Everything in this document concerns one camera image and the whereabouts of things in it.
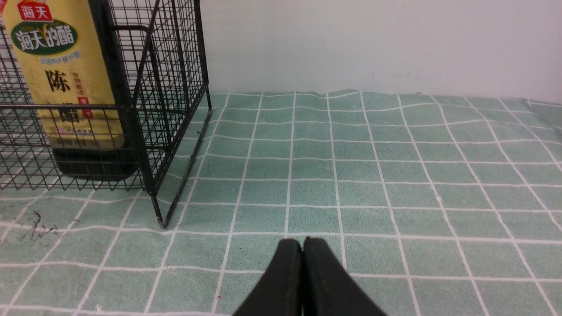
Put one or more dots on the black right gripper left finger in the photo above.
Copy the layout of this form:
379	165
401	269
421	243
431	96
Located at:
277	291

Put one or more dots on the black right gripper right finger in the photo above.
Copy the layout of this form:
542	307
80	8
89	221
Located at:
328	290

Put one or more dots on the dark vinegar bottle yellow label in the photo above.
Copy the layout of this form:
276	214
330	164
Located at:
69	57

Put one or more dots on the green checkered tablecloth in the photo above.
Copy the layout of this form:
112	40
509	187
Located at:
436	205

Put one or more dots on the black wire mesh shelf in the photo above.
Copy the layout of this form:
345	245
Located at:
163	53

